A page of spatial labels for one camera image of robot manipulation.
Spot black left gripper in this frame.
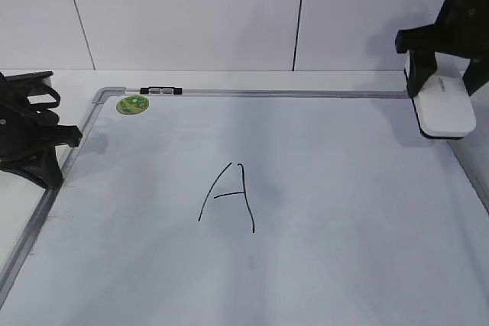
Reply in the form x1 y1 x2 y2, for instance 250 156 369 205
1 75 83 189

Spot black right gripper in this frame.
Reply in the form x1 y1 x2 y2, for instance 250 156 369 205
395 0 489 97

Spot white board eraser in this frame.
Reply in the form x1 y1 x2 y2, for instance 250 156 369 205
404 53 476 139

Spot round green sticker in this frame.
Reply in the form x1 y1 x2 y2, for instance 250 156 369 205
116 95 150 115

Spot black board hanger clip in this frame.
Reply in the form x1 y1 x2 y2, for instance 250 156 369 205
139 86 183 95

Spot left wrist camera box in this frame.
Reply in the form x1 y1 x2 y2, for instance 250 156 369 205
5 71 53 96

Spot white board with grey frame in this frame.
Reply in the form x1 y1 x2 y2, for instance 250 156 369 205
1 93 488 325

